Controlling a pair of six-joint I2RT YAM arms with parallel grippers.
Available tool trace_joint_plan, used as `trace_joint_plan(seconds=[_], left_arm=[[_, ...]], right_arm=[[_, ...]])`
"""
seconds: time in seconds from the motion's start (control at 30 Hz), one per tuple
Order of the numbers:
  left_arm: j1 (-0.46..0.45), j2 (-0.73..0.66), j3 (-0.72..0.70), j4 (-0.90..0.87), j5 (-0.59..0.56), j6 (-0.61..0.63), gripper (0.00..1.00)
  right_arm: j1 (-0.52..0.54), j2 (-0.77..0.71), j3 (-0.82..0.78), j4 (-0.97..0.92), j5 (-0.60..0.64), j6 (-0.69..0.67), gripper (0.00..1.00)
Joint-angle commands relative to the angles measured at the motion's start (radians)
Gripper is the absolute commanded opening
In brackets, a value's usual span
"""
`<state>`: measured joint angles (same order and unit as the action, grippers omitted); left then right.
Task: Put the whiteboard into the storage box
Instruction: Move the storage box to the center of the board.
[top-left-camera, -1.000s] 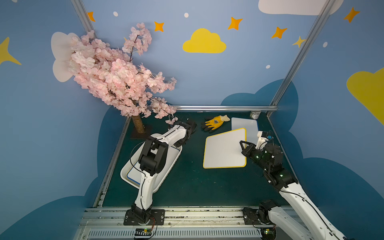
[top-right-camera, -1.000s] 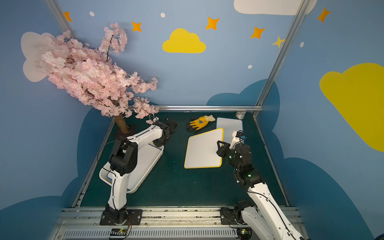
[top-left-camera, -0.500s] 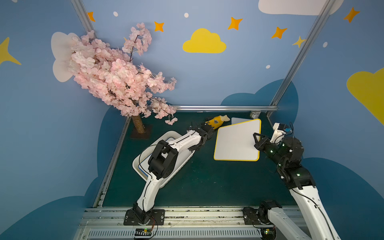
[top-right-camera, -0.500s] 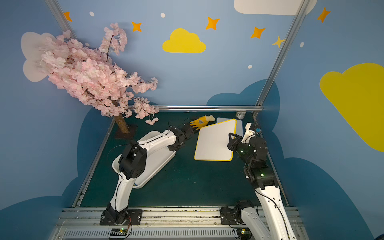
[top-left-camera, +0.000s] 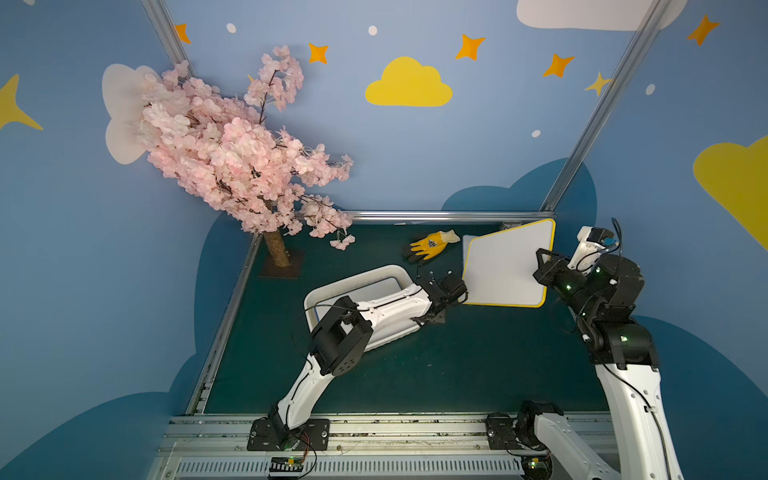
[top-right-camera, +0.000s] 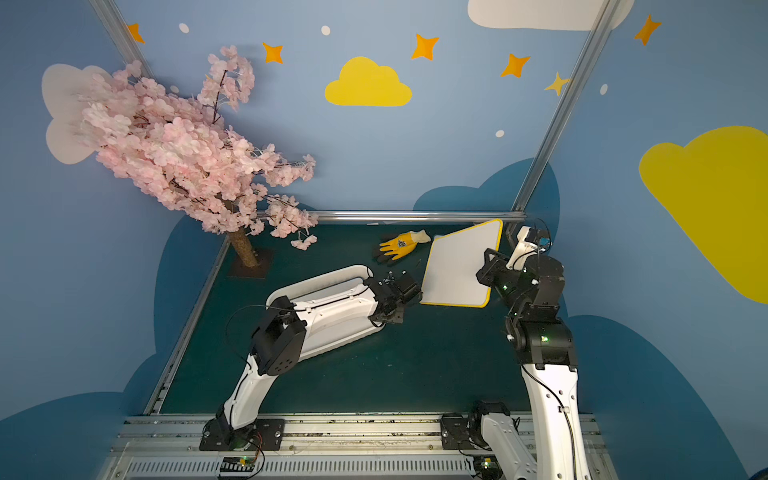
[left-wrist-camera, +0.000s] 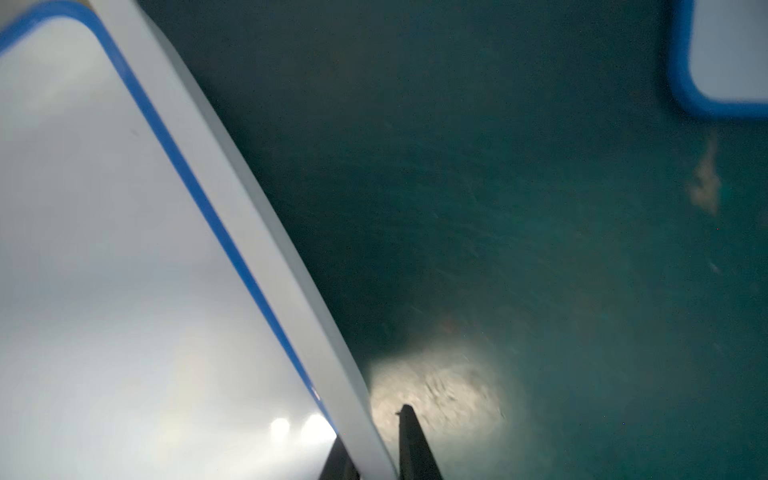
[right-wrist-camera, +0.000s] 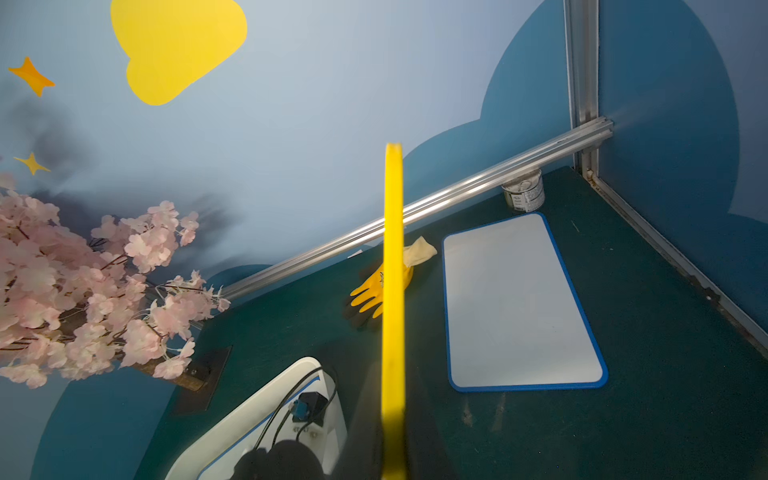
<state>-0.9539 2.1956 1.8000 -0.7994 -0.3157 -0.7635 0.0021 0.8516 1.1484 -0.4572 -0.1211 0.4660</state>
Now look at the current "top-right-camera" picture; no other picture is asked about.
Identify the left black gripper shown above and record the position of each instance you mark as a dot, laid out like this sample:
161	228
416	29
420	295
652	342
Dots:
396	294

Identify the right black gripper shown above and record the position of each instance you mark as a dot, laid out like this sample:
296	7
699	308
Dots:
491	271

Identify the yellow-edged whiteboard back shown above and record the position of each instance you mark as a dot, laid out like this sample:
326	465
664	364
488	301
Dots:
453	262

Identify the white plastic storage box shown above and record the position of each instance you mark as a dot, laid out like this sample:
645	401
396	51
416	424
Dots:
336	307

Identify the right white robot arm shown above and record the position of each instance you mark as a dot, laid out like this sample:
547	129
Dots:
546	353

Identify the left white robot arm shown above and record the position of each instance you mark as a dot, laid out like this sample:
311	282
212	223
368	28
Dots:
302	321

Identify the yellow black work glove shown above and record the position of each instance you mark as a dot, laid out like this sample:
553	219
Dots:
392	249

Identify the horizontal aluminium back bar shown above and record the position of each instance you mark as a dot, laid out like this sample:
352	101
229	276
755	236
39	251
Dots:
420	217

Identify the right green circuit board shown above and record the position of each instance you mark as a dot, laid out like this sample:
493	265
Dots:
486	468

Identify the green circuit board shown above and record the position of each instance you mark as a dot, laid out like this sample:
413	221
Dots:
486	468
237	467

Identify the left green circuit board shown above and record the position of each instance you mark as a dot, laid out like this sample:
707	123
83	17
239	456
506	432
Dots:
237	467

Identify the pink cherry blossom tree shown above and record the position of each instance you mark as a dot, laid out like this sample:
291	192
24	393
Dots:
180	151

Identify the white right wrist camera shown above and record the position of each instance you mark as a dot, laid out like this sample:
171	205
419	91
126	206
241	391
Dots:
527	244

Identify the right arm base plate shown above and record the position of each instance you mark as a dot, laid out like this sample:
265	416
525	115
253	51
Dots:
454	432

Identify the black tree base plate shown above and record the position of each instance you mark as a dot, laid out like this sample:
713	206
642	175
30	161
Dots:
264	257

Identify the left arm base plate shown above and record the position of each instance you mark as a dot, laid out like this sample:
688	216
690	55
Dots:
264	434

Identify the right aluminium frame post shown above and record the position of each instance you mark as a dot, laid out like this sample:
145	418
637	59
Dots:
580	75

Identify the aluminium frame post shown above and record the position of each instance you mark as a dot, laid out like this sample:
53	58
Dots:
580	75
113	22

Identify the aluminium front rail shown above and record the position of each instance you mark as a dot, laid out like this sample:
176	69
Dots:
314	446

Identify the left aluminium frame post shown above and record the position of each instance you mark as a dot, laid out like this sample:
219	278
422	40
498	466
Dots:
113	22

